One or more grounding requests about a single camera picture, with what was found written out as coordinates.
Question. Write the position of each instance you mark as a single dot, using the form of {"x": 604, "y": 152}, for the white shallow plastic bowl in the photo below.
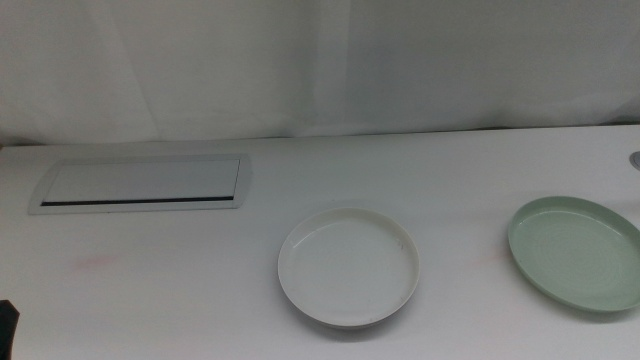
{"x": 350, "y": 265}

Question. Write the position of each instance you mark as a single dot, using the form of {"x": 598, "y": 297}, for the green shallow plastic bowl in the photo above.
{"x": 580, "y": 255}

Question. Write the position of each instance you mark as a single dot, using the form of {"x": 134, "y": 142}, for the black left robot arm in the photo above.
{"x": 6, "y": 330}

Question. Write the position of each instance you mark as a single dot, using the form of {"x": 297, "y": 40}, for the white fabric backdrop curtain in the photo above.
{"x": 300, "y": 65}

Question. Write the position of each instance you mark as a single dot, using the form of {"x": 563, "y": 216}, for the round grey table grommet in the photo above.
{"x": 636, "y": 161}

